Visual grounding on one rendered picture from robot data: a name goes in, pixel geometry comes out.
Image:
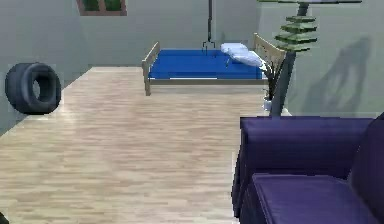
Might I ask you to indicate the purple sofa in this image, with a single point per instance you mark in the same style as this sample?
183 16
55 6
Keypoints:
300 173

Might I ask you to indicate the wooden bed with blue mattress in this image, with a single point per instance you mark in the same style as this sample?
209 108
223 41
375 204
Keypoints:
196 65

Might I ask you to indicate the white pillow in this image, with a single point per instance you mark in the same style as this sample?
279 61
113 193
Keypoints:
234 47
248 59

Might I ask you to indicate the dark house plant in white pot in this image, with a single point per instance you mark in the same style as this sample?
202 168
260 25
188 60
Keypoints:
270 87

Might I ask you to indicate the black pole stand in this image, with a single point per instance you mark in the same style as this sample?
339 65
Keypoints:
209 26

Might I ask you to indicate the black rubber tyre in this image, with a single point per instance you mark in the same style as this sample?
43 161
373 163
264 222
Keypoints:
20 89

